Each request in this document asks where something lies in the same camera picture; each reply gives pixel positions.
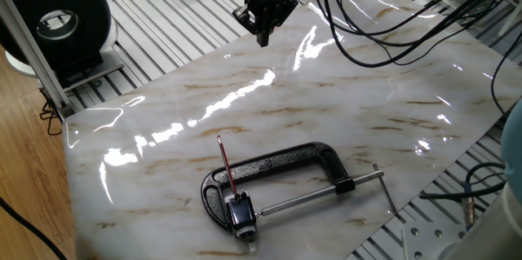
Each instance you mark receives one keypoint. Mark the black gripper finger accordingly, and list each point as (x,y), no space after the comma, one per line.
(281,11)
(249,17)

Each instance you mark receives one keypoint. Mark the red pencil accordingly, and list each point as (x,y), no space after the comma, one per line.
(226,166)

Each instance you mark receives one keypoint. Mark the marble pattern mat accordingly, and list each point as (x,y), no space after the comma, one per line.
(326,129)

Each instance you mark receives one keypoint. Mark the black metal C-clamp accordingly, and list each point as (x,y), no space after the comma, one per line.
(285,160)

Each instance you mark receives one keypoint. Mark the white perforated mounting plate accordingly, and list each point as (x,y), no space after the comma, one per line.
(428,239)

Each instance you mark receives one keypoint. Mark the grey metal base plate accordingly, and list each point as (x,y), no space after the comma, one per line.
(108,68)

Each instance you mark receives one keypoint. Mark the aluminium frame post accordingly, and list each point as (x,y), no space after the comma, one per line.
(36,60)

